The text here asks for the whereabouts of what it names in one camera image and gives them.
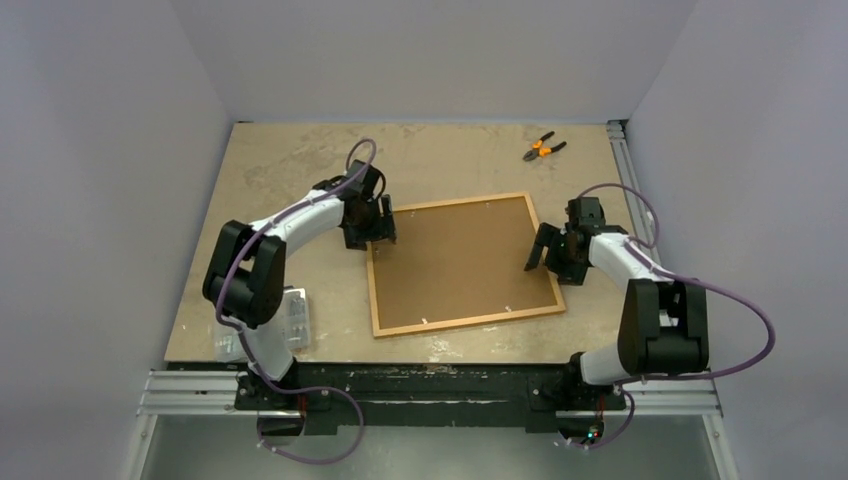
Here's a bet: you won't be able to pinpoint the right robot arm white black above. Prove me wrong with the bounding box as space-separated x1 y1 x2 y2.
525 197 709 407

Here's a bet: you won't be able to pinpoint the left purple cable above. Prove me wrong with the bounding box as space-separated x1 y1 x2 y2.
213 137 379 468

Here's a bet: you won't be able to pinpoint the orange wooden picture frame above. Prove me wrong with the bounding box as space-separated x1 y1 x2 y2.
364 192 568 340

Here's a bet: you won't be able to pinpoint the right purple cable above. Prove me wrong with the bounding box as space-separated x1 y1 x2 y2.
556 183 778 452

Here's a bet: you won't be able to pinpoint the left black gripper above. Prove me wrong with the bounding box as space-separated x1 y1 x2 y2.
345 196 395 251

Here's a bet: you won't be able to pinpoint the brown backing board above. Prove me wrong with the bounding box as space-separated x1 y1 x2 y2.
370 197 561 331

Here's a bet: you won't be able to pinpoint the aluminium extrusion rail front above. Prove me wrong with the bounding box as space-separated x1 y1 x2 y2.
136 371 722 416

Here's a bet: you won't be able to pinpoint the purple cable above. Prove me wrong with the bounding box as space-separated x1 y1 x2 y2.
556 183 778 452
213 137 379 468

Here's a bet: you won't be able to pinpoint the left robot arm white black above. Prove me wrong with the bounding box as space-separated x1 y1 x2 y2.
202 160 397 409

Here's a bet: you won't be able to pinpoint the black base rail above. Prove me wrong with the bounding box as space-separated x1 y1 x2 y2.
228 360 624 439

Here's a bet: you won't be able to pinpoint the orange black pliers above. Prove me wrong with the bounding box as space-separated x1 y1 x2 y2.
522 131 568 162

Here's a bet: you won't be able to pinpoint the clear plastic screw box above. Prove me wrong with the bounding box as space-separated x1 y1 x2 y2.
210 286 312 362

